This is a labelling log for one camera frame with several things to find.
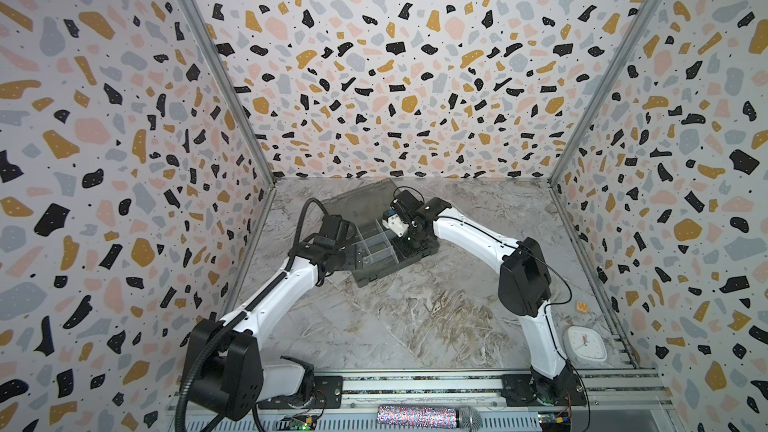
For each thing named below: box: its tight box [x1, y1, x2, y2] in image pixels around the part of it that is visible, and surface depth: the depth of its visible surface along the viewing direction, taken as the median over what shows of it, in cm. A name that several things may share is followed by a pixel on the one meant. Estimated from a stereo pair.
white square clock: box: [563, 326, 607, 363], surface depth 80 cm
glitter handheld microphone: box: [376, 405, 483, 431], surface depth 69 cm
